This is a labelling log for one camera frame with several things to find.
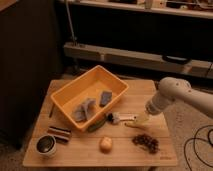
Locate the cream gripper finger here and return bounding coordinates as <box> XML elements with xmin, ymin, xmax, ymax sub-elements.
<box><xmin>135</xmin><ymin>111</ymin><xmax>149</xmax><ymax>125</ymax></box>

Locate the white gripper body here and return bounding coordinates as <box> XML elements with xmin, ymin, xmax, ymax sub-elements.
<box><xmin>145</xmin><ymin>93</ymin><xmax>169</xmax><ymax>115</ymax></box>

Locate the yellow banana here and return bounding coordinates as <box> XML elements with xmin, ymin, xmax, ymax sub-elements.
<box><xmin>124</xmin><ymin>121</ymin><xmax>148</xmax><ymax>130</ymax></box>

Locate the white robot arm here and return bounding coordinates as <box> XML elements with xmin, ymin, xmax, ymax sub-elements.
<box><xmin>135</xmin><ymin>77</ymin><xmax>213</xmax><ymax>126</ymax></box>

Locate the grey cloth in tray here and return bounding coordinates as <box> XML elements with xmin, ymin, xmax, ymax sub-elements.
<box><xmin>72</xmin><ymin>98</ymin><xmax>96</xmax><ymax>122</ymax></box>

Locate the yellow plastic tray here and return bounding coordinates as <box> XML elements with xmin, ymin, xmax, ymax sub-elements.
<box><xmin>51</xmin><ymin>65</ymin><xmax>129</xmax><ymax>131</ymax></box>

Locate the bunch of dark grapes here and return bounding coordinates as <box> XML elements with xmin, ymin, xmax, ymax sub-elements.
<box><xmin>132</xmin><ymin>134</ymin><xmax>159</xmax><ymax>154</ymax></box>

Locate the wooden table board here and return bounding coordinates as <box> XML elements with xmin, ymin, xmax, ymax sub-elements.
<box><xmin>22</xmin><ymin>78</ymin><xmax>179</xmax><ymax>168</ymax></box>

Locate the white dish brush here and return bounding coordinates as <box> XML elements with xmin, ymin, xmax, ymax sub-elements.
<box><xmin>107</xmin><ymin>113</ymin><xmax>136</xmax><ymax>124</ymax></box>

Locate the small grey sponge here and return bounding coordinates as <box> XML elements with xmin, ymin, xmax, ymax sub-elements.
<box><xmin>99</xmin><ymin>91</ymin><xmax>112</xmax><ymax>107</ymax></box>

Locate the green cucumber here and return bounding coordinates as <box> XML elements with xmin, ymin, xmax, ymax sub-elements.
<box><xmin>87</xmin><ymin>120</ymin><xmax>106</xmax><ymax>133</ymax></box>

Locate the grey baseboard heater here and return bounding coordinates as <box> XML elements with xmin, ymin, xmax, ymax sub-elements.
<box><xmin>64</xmin><ymin>42</ymin><xmax>213</xmax><ymax>79</ymax></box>

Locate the striped brown block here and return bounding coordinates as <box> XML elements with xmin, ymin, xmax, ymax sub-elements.
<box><xmin>47</xmin><ymin>126</ymin><xmax>71</xmax><ymax>142</ymax></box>

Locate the dark pen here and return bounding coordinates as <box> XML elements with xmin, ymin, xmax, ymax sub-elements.
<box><xmin>49</xmin><ymin>103</ymin><xmax>55</xmax><ymax>118</ymax></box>

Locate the white metal cup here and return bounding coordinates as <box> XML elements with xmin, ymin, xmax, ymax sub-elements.
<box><xmin>36</xmin><ymin>135</ymin><xmax>56</xmax><ymax>158</ymax></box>

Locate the black floor cable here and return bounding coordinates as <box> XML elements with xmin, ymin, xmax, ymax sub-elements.
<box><xmin>183</xmin><ymin>123</ymin><xmax>213</xmax><ymax>171</ymax></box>

